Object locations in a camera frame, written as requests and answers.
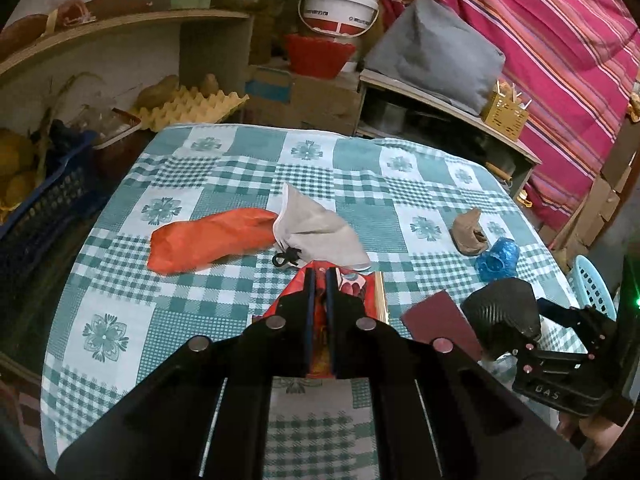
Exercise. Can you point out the red plastic basin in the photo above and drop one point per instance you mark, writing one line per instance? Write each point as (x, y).
(317, 55)

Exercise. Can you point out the white plastic bucket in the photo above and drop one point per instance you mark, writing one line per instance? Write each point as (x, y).
(340, 5)

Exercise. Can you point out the orange cloth bag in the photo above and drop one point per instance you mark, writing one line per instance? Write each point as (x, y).
(210, 237)

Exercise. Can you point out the maroon card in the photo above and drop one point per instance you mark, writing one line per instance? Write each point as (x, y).
(440, 320)

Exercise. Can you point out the bundle of chopsticks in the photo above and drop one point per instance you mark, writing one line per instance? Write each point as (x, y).
(512, 95)

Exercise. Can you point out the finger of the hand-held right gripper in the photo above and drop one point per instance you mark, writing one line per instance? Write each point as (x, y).
(585, 321)

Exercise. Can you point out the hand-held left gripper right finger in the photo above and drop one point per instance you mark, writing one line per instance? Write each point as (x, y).
(332, 325)

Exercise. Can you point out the person's right hand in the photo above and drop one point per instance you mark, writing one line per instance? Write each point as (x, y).
(595, 440)

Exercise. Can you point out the red snack packet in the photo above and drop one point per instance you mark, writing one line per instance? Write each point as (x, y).
(365, 290)

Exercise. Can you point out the sweet potato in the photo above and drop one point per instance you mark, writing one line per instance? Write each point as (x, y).
(22, 35)
(120, 5)

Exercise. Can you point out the small wooden cabinet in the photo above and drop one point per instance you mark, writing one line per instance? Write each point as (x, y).
(522, 167)

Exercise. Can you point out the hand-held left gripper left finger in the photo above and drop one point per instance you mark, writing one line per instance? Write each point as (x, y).
(310, 325)

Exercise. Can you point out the cardboard sheets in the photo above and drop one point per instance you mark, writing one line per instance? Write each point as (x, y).
(605, 185)

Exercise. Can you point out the dark blue plastic crate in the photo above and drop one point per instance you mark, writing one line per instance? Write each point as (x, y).
(45, 200)

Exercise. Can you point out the blue plastic wrapper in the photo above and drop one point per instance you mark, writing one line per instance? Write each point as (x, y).
(497, 260)

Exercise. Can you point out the grey cushion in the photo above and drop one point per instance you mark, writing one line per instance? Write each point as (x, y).
(435, 55)

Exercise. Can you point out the light blue plastic basket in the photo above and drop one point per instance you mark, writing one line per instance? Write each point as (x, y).
(592, 285)

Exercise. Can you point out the green checked tablecloth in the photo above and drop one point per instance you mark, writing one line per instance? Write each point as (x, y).
(200, 310)

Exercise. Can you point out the cardboard box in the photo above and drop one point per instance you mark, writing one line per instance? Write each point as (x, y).
(320, 105)

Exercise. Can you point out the pile of yellow fruits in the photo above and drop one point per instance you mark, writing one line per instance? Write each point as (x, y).
(15, 170)

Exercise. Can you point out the yellow egg tray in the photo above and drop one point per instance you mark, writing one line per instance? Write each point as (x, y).
(200, 105)

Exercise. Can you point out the red striped hanging cloth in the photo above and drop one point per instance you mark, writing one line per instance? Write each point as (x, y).
(550, 35)

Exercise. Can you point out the brown crumpled cloth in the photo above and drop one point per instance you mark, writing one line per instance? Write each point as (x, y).
(467, 232)

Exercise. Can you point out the wooden shelf unit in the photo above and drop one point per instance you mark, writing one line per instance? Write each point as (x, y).
(125, 22)

